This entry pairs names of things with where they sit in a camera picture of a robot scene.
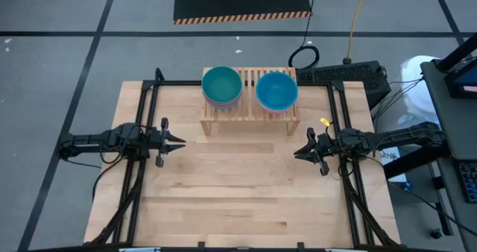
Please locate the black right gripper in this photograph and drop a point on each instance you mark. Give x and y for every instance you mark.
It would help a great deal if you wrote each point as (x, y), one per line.
(331, 147)

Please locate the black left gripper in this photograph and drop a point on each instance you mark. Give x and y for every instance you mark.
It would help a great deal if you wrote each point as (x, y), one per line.
(153, 142)

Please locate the pink bowl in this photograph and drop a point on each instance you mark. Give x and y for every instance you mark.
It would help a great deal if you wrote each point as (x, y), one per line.
(276, 112)

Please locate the slate blue bowl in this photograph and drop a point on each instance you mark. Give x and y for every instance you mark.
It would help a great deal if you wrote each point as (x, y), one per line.
(223, 108)

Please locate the red bowl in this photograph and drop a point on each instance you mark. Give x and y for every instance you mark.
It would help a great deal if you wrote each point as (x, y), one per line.
(222, 104)

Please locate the light blue bowl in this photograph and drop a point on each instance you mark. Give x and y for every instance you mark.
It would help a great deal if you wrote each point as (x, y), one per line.
(276, 91)

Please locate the teal bowl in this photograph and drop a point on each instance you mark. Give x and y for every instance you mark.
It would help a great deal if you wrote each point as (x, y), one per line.
(221, 84)

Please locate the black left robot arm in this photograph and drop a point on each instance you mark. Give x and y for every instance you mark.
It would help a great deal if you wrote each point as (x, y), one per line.
(97, 140)

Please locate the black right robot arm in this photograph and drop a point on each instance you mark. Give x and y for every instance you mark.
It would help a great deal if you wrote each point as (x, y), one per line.
(402, 134)

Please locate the wooden slatted shelf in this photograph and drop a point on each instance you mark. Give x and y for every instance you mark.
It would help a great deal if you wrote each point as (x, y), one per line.
(249, 114)

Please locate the yellow tag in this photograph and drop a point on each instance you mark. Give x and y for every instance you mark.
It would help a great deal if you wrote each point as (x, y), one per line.
(325, 122)

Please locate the white paper sheet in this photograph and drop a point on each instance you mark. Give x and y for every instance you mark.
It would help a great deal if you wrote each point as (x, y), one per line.
(393, 170)

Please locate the white bag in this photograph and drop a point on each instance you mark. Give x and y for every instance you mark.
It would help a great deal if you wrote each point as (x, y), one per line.
(417, 80)

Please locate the grey desk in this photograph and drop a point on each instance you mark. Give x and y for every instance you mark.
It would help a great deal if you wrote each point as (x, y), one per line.
(454, 125)

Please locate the black caster wheel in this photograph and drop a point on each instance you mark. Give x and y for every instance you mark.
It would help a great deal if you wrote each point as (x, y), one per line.
(436, 233)

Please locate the black hazard striped mat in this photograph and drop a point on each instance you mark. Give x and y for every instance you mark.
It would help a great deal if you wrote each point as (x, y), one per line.
(242, 2)

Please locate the black keyboard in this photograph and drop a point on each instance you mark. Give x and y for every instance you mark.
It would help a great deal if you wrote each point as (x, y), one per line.
(469, 181)

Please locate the black desk monitor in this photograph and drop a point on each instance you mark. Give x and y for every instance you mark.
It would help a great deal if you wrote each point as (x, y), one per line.
(466, 82)

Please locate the black aluminium table frame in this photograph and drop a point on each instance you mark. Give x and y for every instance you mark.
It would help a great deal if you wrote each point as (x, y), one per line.
(175, 83)

